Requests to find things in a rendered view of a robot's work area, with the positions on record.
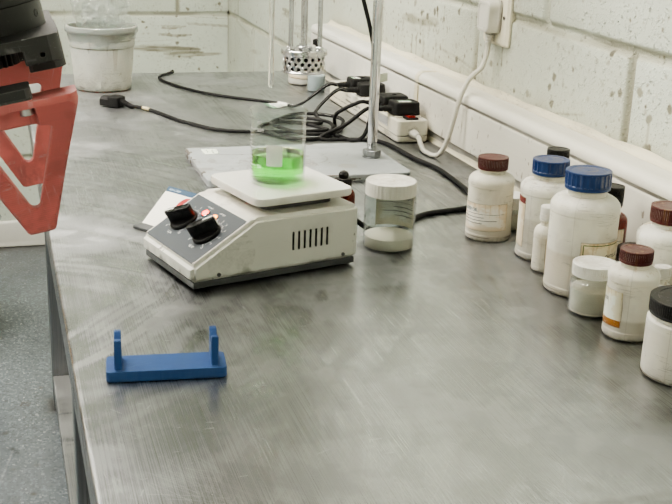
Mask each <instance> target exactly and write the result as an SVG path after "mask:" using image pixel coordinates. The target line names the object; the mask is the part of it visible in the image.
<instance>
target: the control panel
mask: <svg viewBox="0 0 672 504"><path fill-rule="evenodd" d="M187 203H188V204H190V205H191V207H192V208H193V209H194V210H196V212H197V214H198V215H197V218H196V219H195V221H197V220H200V219H202V218H205V217H207V216H210V215H217V217H216V220H217V222H218V224H219V225H220V227H221V230H220V232H219V234H218V235H217V236H216V237H215V238H214V239H212V240H211V241H209V242H207V243H204V244H195V243H194V242H193V240H192V237H191V236H190V234H189V233H188V231H187V229H186V227H185V228H183V229H179V230H174V229H172V228H171V226H170V221H169V219H168V218H166V219H164V220H163V221H162V222H160V223H159V224H158V225H156V226H155V227H154V228H152V229H151V230H149V231H148V232H147V233H148V234H149V235H150V236H152V237H153V238H154V239H156V240H157V241H159V242H160V243H162V244H163V245H165V246H166V247H167V248H169V249H170V250H172V251H173V252H175V253H176V254H178V255H179V256H181V257H182V258H183V259H185V260H186V261H188V262H189V263H191V264H192V263H193V262H195V261H197V260H198V259H199V258H200V257H202V256H203V255H204V254H206V253H207V252H208V251H210V250H211V249H212V248H214V247H215V246H216V245H218V244H219V243H220V242H222V241H223V240H224V239H225V238H227V237H228V236H229V235H231V234H232V233H233V232H235V231H236V230H237V229H239V228H240V227H241V226H243V225H244V224H245V223H246V222H247V221H245V220H244V219H242V218H240V217H238V216H236V215H235V214H233V213H231V212H229V211H228V210H226V209H224V208H222V207H220V206H219V205H217V204H215V203H213V202H212V201H210V200H208V199H206V198H204V197H203V196H201V195H199V194H198V195H197V196H196V197H194V198H193V199H191V200H190V201H189V202H187ZM187 203H186V204H187ZM205 210H208V211H209V212H208V213H207V214H206V215H202V213H203V211H205ZM195 221H194V222H195Z"/></svg>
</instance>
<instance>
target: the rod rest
mask: <svg viewBox="0 0 672 504"><path fill-rule="evenodd" d="M226 376H227V364H226V360H225V356H224V353H223V352H221V351H219V337H218V335H217V329H216V326H209V352H195V353H173V354H150V355H128V356H122V351H121V330H120V329H117V330H114V356H109V357H107V358H106V381H107V382H108V383H119V382H139V381H160V380H180V379H200V378H220V377H226Z"/></svg>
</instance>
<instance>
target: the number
mask: <svg viewBox="0 0 672 504"><path fill-rule="evenodd" d="M190 199H192V198H190V197H186V196H183V195H179V194H176V193H172V192H168V191H167V192H166V193H165V195H164V196H163V197H162V199H161V200H160V201H159V203H158V204H157V205H156V207H155V208H154V209H153V211H152V212H151V213H150V215H149V216H148V218H147V219H148V220H151V221H154V222H157V223H159V222H160V221H162V220H163V219H165V218H166V217H167V216H166V215H165V213H164V210H165V209H168V208H171V207H175V206H179V205H183V204H185V203H186V202H188V201H189V200H190Z"/></svg>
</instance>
